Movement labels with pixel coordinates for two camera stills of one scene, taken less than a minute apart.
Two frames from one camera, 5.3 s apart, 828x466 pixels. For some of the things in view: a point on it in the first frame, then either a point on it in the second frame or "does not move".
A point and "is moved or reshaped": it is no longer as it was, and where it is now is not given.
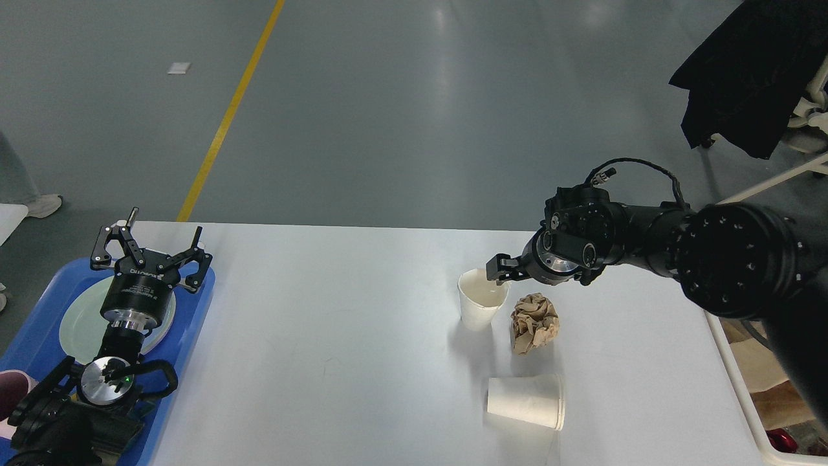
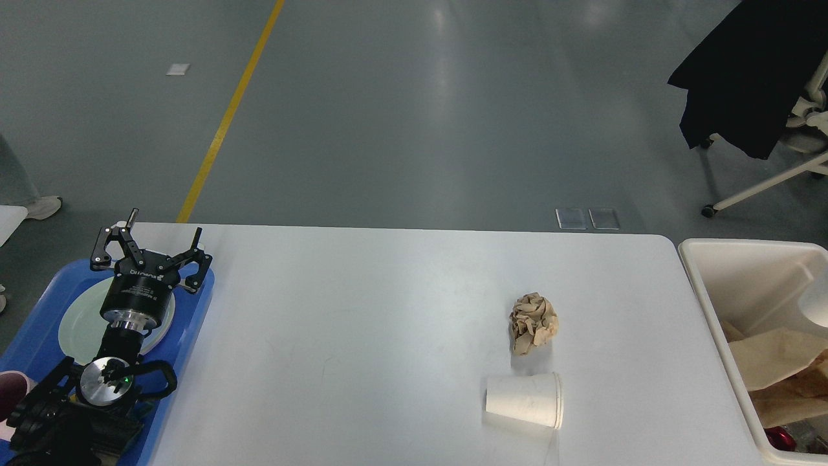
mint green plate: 83,328 does not move
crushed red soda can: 781,441 does not move
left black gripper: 140,295 does not move
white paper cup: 480,299 is moved or reshaped
